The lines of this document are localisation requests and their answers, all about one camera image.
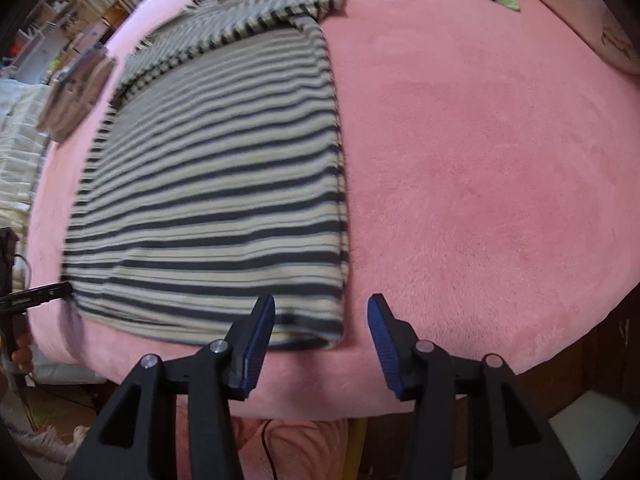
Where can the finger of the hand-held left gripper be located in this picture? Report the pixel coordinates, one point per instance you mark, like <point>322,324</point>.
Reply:
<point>55,294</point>

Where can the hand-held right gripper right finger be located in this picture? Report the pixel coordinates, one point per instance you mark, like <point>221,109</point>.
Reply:
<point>382,345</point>

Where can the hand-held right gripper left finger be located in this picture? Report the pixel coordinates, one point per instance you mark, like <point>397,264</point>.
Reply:
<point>257,345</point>

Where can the striped long-sleeve shirt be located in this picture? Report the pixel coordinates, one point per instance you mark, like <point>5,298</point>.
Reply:
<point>215,185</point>

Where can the stack of folded clothes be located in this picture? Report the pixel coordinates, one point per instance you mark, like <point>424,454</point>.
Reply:
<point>75,95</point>

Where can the person's left hand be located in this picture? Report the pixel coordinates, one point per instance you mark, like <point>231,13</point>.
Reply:
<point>22,355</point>

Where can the person's pink pajamas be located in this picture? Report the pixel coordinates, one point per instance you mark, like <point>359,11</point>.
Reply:
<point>300,445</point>

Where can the pink fleece bed sheet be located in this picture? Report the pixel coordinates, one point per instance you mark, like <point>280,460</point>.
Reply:
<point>475,185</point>

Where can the folded pink cartoon quilt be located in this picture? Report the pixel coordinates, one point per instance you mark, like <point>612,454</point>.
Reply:
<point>590,5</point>

